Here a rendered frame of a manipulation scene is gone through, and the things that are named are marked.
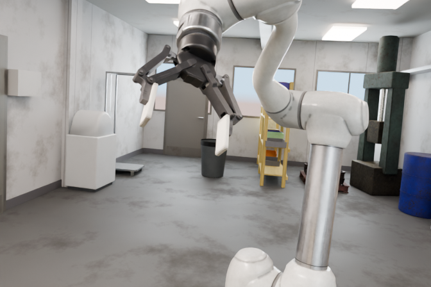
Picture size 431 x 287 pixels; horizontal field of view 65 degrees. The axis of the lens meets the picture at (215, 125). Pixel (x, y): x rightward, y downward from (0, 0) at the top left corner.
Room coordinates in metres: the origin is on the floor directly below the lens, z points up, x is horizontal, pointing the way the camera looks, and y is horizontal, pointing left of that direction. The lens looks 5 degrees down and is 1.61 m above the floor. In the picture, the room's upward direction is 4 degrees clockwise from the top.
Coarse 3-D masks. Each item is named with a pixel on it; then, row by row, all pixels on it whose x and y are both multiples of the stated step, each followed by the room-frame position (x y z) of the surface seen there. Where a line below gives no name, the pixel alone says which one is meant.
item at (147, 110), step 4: (156, 84) 0.53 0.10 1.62; (152, 88) 0.53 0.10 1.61; (156, 88) 0.53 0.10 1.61; (152, 92) 0.52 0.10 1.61; (152, 96) 0.51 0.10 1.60; (152, 100) 0.51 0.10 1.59; (148, 104) 0.51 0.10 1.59; (152, 104) 0.51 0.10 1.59; (144, 108) 0.52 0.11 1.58; (148, 108) 0.50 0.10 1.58; (152, 108) 0.50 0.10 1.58; (144, 112) 0.51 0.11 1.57; (148, 112) 0.49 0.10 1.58; (144, 116) 0.50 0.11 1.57; (148, 116) 0.49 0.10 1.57; (140, 120) 0.51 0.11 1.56; (144, 120) 0.49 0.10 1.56; (148, 120) 0.49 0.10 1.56; (140, 124) 0.50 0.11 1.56; (144, 124) 0.50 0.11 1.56
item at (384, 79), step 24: (384, 48) 6.26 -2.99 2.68; (384, 72) 6.15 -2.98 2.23; (408, 72) 5.98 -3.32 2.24; (384, 96) 6.33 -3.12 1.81; (384, 120) 6.07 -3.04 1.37; (360, 144) 6.71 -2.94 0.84; (384, 144) 6.00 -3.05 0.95; (360, 168) 6.35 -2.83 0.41; (384, 168) 5.93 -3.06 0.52; (384, 192) 6.00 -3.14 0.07
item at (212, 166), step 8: (208, 144) 6.51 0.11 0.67; (208, 152) 6.53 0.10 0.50; (224, 152) 6.63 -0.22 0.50; (208, 160) 6.54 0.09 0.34; (216, 160) 6.53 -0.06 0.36; (224, 160) 6.68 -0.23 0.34; (208, 168) 6.55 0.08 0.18; (216, 168) 6.55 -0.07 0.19; (208, 176) 6.56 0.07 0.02; (216, 176) 6.57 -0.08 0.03
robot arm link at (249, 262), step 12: (240, 252) 1.10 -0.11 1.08; (252, 252) 1.10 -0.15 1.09; (264, 252) 1.11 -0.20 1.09; (240, 264) 1.05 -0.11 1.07; (252, 264) 1.04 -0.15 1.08; (264, 264) 1.05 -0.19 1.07; (228, 276) 1.07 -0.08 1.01; (240, 276) 1.03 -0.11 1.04; (252, 276) 1.02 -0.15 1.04; (264, 276) 1.03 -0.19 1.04
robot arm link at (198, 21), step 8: (184, 16) 0.67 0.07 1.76; (192, 16) 0.66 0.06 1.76; (200, 16) 0.65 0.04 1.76; (208, 16) 0.66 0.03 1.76; (216, 16) 0.68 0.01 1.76; (184, 24) 0.65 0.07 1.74; (192, 24) 0.64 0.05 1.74; (200, 24) 0.64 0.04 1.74; (208, 24) 0.65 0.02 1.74; (216, 24) 0.66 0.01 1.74; (184, 32) 0.64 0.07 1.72; (192, 32) 0.64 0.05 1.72; (200, 32) 0.64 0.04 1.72; (208, 32) 0.64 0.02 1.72; (216, 32) 0.65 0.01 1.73; (176, 40) 0.66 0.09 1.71; (216, 40) 0.65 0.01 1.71
